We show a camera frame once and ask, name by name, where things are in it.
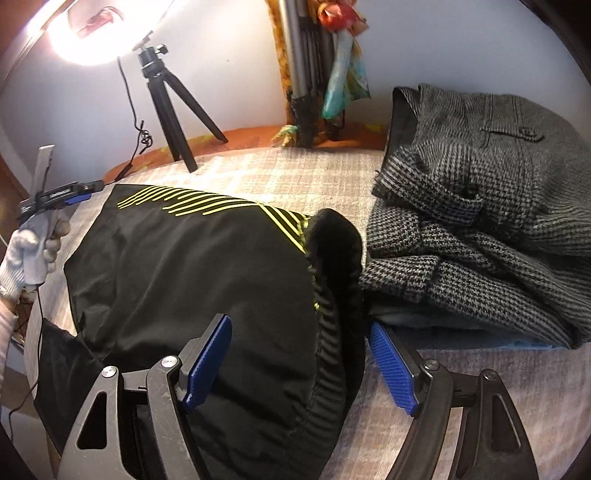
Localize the plaid beige bed blanket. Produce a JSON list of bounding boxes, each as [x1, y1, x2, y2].
[[39, 148, 590, 479]]

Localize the orange floral bed sheet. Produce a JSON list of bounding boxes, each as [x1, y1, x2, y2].
[[128, 123, 387, 174]]

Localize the white gloved left hand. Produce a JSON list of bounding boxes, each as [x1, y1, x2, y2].
[[1, 215, 70, 305]]

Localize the black mini tripod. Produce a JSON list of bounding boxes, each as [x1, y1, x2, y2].
[[133, 31, 228, 173]]

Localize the grey houndstooth trousers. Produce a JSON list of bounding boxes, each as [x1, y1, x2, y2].
[[361, 84, 590, 349]]

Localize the bright ring light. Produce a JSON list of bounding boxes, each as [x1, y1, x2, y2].
[[23, 0, 179, 67]]

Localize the left forearm white sleeve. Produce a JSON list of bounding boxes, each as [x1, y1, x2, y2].
[[0, 297, 17, 390]]

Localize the black power cable with switch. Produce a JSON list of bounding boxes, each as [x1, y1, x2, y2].
[[113, 56, 154, 183]]

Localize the black pants with yellow stripes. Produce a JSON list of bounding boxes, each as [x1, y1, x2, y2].
[[35, 185, 365, 479]]

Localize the folded silver tripod stand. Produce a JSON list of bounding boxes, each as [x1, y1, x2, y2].
[[279, 0, 345, 148]]

